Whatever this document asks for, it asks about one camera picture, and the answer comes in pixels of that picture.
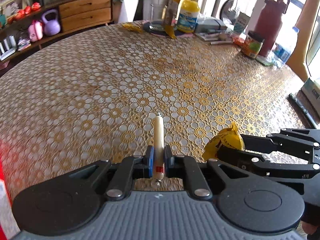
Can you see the green coaster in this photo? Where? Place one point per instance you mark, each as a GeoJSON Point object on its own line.
{"type": "Point", "coordinates": [265, 60]}

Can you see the stack of small books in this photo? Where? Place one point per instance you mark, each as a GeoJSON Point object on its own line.
{"type": "Point", "coordinates": [23, 42]}

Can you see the gold lace tablecloth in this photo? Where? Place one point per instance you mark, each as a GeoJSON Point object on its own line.
{"type": "Point", "coordinates": [100, 80]}

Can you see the black remote control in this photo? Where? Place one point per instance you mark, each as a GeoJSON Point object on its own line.
{"type": "Point", "coordinates": [302, 110]}

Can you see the dark round tray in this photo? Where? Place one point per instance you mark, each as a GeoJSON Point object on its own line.
{"type": "Point", "coordinates": [155, 29]}

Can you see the clear plastic water bottle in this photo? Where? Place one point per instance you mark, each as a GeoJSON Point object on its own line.
{"type": "Point", "coordinates": [286, 46]}

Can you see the framed photo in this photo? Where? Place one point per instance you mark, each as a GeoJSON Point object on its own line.
{"type": "Point", "coordinates": [12, 5]}

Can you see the yellow lidded canister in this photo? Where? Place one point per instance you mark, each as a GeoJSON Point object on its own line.
{"type": "Point", "coordinates": [187, 17]}

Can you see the red ornament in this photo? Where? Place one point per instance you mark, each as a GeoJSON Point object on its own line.
{"type": "Point", "coordinates": [27, 10]}
{"type": "Point", "coordinates": [18, 15]}
{"type": "Point", "coordinates": [36, 5]}
{"type": "Point", "coordinates": [10, 19]}

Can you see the red cardboard box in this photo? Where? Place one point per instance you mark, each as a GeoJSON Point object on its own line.
{"type": "Point", "coordinates": [3, 170]}

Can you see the red thermos bottle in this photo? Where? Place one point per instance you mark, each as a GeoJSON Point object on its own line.
{"type": "Point", "coordinates": [271, 20]}

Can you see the white sausage stick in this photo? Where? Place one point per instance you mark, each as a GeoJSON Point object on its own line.
{"type": "Point", "coordinates": [158, 140]}

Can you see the small orange packet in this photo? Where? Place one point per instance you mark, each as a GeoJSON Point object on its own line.
{"type": "Point", "coordinates": [238, 40]}

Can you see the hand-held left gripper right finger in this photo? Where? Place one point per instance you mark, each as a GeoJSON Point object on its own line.
{"type": "Point", "coordinates": [167, 160]}

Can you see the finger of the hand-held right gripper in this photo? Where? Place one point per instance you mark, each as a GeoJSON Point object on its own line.
{"type": "Point", "coordinates": [240, 158]}
{"type": "Point", "coordinates": [287, 141]}

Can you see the purple kettlebell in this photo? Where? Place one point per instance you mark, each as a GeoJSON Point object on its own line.
{"type": "Point", "coordinates": [50, 23]}

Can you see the small yellow wrapper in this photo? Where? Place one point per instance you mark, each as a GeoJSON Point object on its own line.
{"type": "Point", "coordinates": [131, 27]}

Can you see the white router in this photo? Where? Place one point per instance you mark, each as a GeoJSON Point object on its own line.
{"type": "Point", "coordinates": [7, 47]}

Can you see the clear glass cup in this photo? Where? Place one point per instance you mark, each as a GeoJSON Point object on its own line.
{"type": "Point", "coordinates": [157, 15]}

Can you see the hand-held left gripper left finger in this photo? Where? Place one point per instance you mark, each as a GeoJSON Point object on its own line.
{"type": "Point", "coordinates": [150, 160]}

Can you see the small white card box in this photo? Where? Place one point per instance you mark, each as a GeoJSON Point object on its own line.
{"type": "Point", "coordinates": [242, 22]}

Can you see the grey flat box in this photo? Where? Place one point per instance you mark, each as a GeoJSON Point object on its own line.
{"type": "Point", "coordinates": [210, 24]}

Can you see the pink small bag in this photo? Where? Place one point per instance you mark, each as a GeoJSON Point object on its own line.
{"type": "Point", "coordinates": [35, 31]}

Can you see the yellow snack packet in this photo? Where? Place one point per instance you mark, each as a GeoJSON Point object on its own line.
{"type": "Point", "coordinates": [225, 140]}

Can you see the white planter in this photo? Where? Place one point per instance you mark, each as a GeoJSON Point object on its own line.
{"type": "Point", "coordinates": [128, 8]}

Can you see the wooden television cabinet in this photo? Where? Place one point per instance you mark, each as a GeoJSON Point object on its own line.
{"type": "Point", "coordinates": [85, 10]}

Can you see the pile of pens and papers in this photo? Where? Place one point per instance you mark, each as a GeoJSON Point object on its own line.
{"type": "Point", "coordinates": [217, 37]}

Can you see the white washing machine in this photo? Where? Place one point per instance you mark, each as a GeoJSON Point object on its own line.
{"type": "Point", "coordinates": [230, 5]}

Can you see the glass jar with dark lid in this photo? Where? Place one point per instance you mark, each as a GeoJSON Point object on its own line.
{"type": "Point", "coordinates": [253, 44]}

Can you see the tall yellow packet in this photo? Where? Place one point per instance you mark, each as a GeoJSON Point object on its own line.
{"type": "Point", "coordinates": [173, 12]}

